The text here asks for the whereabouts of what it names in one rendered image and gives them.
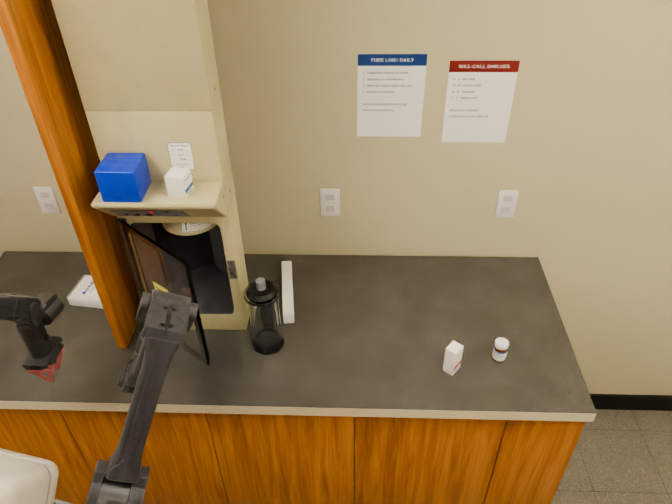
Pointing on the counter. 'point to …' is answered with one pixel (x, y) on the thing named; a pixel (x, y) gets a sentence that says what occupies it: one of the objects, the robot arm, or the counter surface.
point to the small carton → (179, 182)
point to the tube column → (140, 54)
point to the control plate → (150, 213)
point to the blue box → (123, 177)
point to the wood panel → (70, 152)
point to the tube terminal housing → (105, 139)
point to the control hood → (211, 200)
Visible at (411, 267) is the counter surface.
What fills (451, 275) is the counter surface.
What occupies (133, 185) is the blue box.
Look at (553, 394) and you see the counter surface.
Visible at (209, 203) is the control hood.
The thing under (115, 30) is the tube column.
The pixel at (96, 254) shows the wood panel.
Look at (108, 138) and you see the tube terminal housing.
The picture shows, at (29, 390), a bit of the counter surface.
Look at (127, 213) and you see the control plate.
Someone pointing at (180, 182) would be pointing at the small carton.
